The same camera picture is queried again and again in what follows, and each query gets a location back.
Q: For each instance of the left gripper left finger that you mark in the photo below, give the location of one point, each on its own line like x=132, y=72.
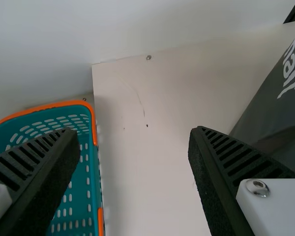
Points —
x=27, y=184

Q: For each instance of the black post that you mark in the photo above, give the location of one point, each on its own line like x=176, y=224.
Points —
x=291, y=12

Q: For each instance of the teal shopping basket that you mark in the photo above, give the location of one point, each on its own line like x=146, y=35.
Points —
x=94, y=127

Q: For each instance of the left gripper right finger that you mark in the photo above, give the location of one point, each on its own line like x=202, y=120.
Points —
x=236, y=184

